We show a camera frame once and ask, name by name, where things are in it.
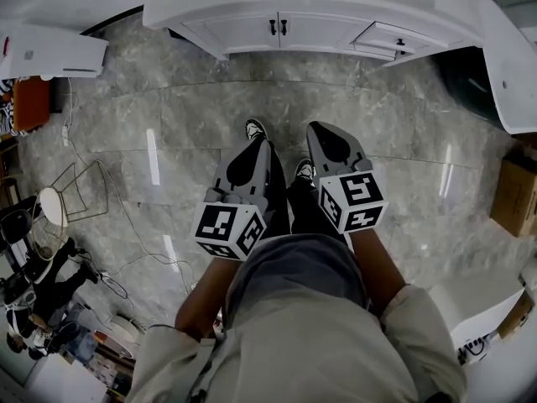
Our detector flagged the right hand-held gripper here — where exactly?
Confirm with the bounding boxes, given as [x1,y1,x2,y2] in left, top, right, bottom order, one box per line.
[305,120,389,235]

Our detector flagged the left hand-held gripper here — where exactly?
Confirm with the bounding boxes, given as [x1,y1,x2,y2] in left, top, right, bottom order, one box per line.
[190,134,274,262]

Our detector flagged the white cabinet door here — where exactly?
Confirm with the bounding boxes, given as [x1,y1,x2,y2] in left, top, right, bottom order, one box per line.
[278,12,377,52]
[180,12,281,60]

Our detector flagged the person's left forearm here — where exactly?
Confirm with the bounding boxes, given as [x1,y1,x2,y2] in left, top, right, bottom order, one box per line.
[174,248,253,343]

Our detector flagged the person's right forearm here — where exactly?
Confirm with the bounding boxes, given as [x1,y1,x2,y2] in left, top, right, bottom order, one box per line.
[346,228,408,321]

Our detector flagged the white cabinet drawer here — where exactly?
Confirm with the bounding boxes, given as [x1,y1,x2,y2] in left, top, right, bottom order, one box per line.
[349,20,423,60]

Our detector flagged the white sink cabinet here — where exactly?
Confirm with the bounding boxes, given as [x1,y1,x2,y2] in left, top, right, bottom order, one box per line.
[142,0,484,67]

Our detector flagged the large white appliance door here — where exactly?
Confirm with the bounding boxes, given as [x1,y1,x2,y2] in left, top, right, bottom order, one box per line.
[472,0,537,136]

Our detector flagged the person's right black-white shoe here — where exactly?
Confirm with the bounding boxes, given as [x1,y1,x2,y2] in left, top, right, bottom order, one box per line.
[295,158,316,181]

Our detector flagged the person's black-white shoe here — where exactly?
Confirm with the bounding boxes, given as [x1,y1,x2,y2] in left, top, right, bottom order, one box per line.
[295,158,316,181]
[244,118,269,142]

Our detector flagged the person's black trousers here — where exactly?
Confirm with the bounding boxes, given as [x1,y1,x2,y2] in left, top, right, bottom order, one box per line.
[263,137,339,243]

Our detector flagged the person's left black-white shoe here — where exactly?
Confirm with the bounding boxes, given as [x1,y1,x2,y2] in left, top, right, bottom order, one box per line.
[244,118,269,142]

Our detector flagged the person's beige jacket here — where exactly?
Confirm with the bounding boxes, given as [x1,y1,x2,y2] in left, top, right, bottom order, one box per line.
[125,233,469,403]

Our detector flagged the dark green bin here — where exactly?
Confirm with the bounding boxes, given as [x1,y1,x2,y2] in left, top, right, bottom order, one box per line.
[431,46,504,124]

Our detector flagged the round white disc device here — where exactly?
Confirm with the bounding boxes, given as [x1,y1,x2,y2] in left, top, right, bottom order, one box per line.
[92,314,141,359]

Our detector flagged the round white stool seat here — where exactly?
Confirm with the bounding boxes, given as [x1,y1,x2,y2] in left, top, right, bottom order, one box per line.
[39,186,69,228]

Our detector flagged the brown cardboard box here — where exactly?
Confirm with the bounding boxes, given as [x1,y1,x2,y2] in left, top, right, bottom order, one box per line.
[489,152,537,238]

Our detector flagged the white storage box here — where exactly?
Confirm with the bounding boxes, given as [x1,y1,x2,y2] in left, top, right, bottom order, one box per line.
[427,274,528,367]

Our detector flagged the black office chair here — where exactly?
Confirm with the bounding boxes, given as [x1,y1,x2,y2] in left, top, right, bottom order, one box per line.
[0,195,39,251]

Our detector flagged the white side table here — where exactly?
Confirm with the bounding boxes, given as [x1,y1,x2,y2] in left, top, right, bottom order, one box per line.
[23,353,108,403]

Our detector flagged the orange box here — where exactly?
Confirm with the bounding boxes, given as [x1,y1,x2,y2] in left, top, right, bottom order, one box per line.
[12,77,52,133]

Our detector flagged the white box appliance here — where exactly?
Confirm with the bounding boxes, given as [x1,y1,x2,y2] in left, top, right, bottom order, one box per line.
[0,23,111,80]

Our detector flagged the black-white striped cloth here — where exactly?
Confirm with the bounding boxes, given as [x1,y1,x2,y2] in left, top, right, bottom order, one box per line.
[0,79,18,137]

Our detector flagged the thin white cable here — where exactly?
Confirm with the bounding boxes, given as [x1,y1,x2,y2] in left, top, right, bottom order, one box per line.
[62,77,198,306]

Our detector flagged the wire frame chair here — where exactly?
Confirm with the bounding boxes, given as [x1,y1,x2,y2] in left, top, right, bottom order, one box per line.
[52,159,111,223]

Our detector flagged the wire basket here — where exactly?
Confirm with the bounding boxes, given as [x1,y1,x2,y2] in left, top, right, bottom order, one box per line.
[30,206,70,262]

